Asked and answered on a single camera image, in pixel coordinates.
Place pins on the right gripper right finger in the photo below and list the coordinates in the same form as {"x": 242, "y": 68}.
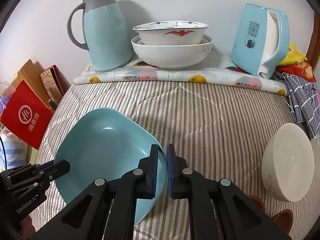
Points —
{"x": 217, "y": 209}

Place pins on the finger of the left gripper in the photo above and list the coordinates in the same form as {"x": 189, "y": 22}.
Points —
{"x": 44, "y": 166}
{"x": 56, "y": 171}

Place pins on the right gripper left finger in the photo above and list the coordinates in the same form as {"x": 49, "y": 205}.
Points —
{"x": 106, "y": 209}

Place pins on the blue square plate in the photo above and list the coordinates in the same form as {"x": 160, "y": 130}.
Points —
{"x": 102, "y": 144}

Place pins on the brown clay bowl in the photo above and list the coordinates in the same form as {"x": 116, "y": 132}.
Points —
{"x": 284, "y": 220}
{"x": 257, "y": 201}

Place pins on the white ceramic bowl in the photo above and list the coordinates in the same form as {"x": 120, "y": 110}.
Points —
{"x": 288, "y": 164}

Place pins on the blue striped bag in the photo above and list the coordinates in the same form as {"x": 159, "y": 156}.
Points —
{"x": 13, "y": 150}

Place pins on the red paper bag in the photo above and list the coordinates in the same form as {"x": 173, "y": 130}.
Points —
{"x": 26, "y": 115}

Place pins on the patterned brown box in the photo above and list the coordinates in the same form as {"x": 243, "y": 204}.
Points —
{"x": 50, "y": 78}

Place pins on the striped quilted table cover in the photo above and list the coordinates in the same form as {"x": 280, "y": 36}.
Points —
{"x": 221, "y": 131}

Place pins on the cardboard box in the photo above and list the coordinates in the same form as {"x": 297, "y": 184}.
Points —
{"x": 30, "y": 73}

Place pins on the fruit pattern rolled mat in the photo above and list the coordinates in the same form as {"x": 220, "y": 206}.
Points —
{"x": 195, "y": 74}

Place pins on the light blue thermos jug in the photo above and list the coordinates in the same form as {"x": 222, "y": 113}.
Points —
{"x": 105, "y": 34}

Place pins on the grey checked cloth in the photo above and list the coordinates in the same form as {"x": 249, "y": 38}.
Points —
{"x": 303, "y": 102}

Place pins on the large white porcelain bowl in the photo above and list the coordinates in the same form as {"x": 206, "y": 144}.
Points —
{"x": 172, "y": 57}

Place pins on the red snack bag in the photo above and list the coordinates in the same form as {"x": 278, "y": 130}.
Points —
{"x": 302, "y": 69}

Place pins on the yellow snack bag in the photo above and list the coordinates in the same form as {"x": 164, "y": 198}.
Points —
{"x": 294, "y": 56}

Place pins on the painted porcelain bowl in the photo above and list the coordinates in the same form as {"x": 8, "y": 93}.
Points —
{"x": 171, "y": 33}

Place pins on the light blue electric kettle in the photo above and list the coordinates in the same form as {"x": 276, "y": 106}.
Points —
{"x": 262, "y": 40}

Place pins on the brown wooden door frame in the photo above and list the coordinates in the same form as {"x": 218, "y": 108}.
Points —
{"x": 313, "y": 49}

